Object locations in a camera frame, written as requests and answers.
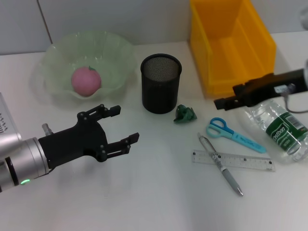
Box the blue scissors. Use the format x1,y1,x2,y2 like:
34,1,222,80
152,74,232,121
206,117,267,154

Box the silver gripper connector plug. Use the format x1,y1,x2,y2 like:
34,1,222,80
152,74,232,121
41,123,53,135
282,83,296,96

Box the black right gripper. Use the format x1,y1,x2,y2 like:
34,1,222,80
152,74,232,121
214,68,306,111

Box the translucent green fruit plate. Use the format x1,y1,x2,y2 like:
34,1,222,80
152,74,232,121
39,30,135,101

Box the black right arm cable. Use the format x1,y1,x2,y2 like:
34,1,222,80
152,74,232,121
282,92,308,114

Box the clear plastic ruler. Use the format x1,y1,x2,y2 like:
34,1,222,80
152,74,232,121
192,149,277,172

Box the pink toy peach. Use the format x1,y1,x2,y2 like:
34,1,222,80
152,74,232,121
71,66,102,97

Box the clear green-label water bottle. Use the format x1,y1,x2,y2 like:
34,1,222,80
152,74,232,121
244,99,308,165

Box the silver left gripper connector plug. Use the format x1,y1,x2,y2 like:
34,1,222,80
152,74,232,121
41,123,53,135

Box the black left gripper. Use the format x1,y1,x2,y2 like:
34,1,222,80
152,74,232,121
38,103,141,169

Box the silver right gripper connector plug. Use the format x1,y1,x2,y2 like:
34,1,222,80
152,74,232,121
282,83,296,96

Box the yellow plastic bin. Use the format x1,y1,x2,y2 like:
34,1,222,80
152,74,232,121
189,0,277,100

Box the black mesh pen holder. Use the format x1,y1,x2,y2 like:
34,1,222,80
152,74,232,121
140,54,182,114

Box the grey clear ballpoint pen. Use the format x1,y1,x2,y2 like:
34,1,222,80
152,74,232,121
197,132,244,197

